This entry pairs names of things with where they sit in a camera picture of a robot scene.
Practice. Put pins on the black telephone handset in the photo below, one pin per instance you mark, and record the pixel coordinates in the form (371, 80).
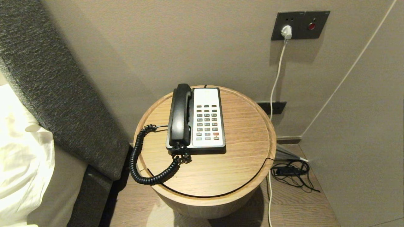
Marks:
(180, 116)

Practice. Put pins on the black and white telephone base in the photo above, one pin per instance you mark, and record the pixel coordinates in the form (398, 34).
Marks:
(206, 101)

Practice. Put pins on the round wooden side table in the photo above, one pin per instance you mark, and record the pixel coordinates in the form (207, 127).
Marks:
(205, 176)

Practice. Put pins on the transparent folded umbrella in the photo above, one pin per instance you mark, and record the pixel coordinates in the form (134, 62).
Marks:
(284, 154)

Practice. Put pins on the white power plug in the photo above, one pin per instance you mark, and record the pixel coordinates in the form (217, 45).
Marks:
(286, 31)

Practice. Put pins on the dark bed base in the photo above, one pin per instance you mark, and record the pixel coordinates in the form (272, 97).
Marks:
(91, 195)

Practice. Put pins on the grey upholstered headboard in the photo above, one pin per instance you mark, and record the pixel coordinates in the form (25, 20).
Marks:
(63, 94)

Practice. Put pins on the dark plate with red button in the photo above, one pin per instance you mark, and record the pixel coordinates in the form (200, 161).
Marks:
(320, 30)

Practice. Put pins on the small dark wall outlet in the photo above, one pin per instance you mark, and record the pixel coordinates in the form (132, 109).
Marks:
(279, 107)

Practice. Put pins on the dark wall socket plate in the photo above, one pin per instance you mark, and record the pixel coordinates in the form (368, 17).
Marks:
(277, 22)

